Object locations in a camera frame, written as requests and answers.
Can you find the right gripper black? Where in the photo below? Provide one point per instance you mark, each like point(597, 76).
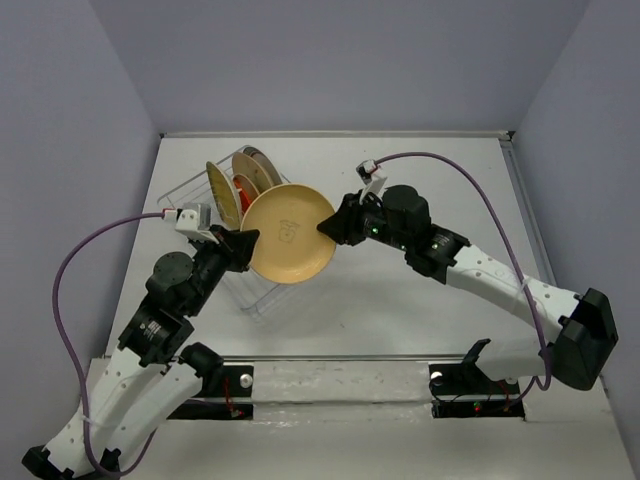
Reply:
point(343, 225)

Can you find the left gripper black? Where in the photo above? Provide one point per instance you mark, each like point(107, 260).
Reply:
point(241, 244)

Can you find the orange round plate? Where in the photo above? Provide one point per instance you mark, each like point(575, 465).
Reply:
point(246, 195)

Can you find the large yellow round plate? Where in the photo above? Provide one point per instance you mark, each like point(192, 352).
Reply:
point(289, 249)

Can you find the yellow bamboo pattern plate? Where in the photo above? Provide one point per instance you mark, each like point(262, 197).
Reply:
point(225, 195)

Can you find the small beige flower plate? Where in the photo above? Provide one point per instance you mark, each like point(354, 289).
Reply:
point(247, 186)

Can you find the beige floral square plate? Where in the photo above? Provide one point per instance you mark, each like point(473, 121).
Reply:
point(242, 163)

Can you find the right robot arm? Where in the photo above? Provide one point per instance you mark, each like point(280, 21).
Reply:
point(574, 333)

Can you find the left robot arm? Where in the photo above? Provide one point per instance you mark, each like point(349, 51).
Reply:
point(153, 369)

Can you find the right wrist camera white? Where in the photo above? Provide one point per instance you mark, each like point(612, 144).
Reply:
point(373, 178)

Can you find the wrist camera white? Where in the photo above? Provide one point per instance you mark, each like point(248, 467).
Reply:
point(373, 178)
point(193, 221)

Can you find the clear wire dish rack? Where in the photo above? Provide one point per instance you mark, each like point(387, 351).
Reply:
point(253, 294)

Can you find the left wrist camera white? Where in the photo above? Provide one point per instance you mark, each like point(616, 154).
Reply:
point(193, 221)

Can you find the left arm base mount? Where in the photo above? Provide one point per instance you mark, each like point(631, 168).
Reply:
point(227, 399)

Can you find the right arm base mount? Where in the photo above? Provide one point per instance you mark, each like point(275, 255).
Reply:
point(461, 390)

